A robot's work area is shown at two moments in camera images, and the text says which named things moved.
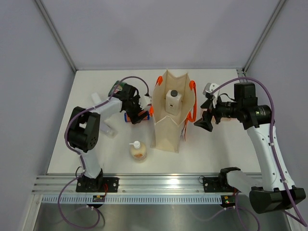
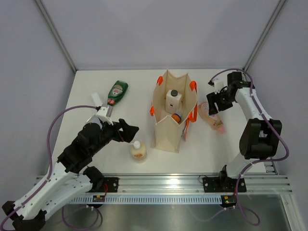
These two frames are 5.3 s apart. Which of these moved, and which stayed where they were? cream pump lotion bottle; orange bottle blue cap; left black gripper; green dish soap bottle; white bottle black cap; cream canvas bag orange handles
Moved: orange bottle blue cap; left black gripper
Stayed: green dish soap bottle; white bottle black cap; cream canvas bag orange handles; cream pump lotion bottle
